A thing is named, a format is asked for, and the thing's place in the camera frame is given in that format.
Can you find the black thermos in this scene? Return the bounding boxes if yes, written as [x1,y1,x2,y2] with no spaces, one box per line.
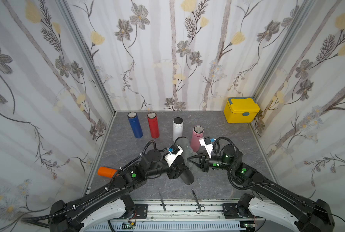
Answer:
[174,156,195,185]

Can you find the red thermos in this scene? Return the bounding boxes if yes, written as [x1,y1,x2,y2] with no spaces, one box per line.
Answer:
[147,112,159,139]

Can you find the blue thermos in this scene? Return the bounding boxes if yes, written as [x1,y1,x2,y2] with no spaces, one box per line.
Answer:
[128,112,143,138]

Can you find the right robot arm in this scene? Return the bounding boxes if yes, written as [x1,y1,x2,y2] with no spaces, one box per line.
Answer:
[188,144,335,232]

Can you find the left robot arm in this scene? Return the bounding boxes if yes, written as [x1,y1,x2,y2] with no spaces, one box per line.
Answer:
[48,149,194,232]

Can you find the pink thermos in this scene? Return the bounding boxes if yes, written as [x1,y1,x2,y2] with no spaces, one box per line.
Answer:
[190,125,204,152]

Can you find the white thermos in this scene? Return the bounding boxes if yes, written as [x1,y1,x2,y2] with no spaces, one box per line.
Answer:
[173,117,184,142]

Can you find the metal tweezers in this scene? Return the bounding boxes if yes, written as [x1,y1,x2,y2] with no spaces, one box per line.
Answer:
[158,189,167,212]

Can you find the scissors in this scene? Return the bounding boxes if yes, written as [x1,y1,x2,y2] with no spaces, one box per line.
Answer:
[191,189,206,214]

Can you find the yellow lidded box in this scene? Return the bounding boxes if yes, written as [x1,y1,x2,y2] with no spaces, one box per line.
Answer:
[224,97,260,124]

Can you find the orange cap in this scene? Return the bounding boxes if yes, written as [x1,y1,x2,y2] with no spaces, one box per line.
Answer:
[98,166,117,178]

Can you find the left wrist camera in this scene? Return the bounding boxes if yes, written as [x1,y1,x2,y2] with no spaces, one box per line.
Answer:
[164,145,183,167]

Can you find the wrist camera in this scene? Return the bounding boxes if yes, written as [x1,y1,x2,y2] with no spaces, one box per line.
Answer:
[199,136,216,159]
[164,145,183,167]

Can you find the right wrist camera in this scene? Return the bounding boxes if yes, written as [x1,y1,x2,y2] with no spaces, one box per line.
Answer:
[199,136,216,159]

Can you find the aluminium front rail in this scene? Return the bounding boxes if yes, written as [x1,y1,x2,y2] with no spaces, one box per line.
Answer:
[82,199,304,232]

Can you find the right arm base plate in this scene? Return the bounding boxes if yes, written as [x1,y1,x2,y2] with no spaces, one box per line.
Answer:
[222,203,242,219]

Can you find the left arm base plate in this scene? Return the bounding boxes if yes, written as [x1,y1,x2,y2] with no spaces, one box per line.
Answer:
[132,204,148,219]

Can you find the black corrugated cable conduit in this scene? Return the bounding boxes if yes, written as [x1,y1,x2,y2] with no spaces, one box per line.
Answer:
[21,185,118,230]

